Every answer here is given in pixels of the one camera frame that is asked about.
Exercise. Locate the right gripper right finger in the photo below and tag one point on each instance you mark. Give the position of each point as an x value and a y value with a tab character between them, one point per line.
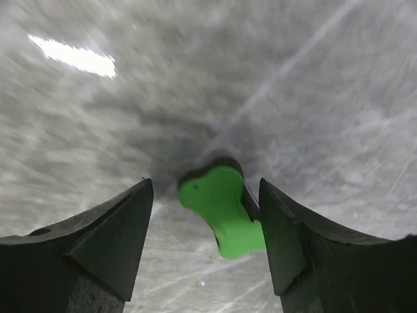
318	265

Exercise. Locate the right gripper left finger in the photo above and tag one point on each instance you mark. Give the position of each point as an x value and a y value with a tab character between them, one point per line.
86	263

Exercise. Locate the green whiteboard eraser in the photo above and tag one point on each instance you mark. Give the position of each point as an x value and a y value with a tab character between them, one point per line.
217	192

